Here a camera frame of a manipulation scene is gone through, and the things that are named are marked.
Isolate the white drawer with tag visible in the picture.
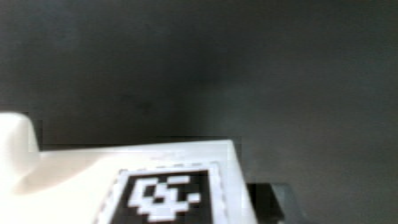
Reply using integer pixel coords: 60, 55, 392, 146
0, 112, 257, 224

